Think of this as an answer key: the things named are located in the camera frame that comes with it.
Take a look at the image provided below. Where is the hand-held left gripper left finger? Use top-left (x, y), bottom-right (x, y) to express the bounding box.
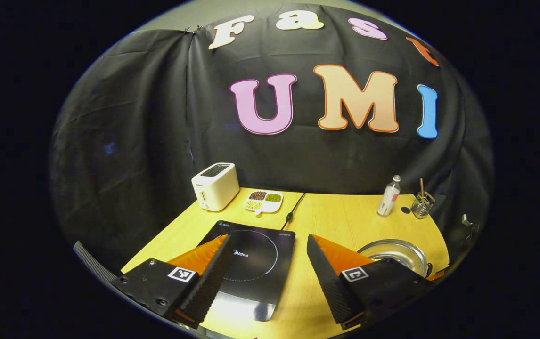
top-left (110, 234), bottom-right (232, 329)

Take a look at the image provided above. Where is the clear glass holder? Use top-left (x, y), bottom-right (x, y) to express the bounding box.
top-left (411, 191), bottom-right (436, 219)

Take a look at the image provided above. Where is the white divided dish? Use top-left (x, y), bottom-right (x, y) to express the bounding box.
top-left (244, 190), bottom-right (284, 216)

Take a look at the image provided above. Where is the white toaster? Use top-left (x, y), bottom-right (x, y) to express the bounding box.
top-left (191, 163), bottom-right (240, 212)

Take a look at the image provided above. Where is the stainless steel pot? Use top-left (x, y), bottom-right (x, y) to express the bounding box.
top-left (357, 239), bottom-right (434, 278)

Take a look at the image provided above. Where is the black backdrop cloth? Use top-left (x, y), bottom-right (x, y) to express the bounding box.
top-left (49, 2), bottom-right (494, 278)

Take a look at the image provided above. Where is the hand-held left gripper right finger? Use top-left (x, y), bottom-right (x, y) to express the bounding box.
top-left (306, 234), bottom-right (434, 330)

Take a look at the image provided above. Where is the clear plastic bottle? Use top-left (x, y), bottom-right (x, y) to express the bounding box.
top-left (377, 175), bottom-right (401, 217)

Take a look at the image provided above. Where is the black power cable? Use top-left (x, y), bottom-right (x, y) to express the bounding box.
top-left (281, 192), bottom-right (306, 231)

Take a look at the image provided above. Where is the black induction cooktop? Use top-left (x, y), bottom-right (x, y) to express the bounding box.
top-left (198, 220), bottom-right (296, 322)

